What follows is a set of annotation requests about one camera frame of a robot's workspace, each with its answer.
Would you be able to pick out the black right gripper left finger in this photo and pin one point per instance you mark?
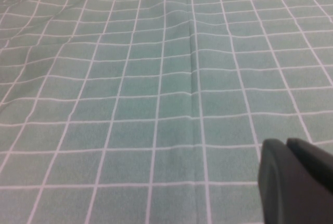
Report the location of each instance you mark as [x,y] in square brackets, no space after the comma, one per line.
[286,190]

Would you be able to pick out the green white-checked tablecloth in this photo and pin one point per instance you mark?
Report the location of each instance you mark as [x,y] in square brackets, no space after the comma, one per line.
[130,91]

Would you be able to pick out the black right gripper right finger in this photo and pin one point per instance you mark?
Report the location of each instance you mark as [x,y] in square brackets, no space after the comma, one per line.
[312,153]

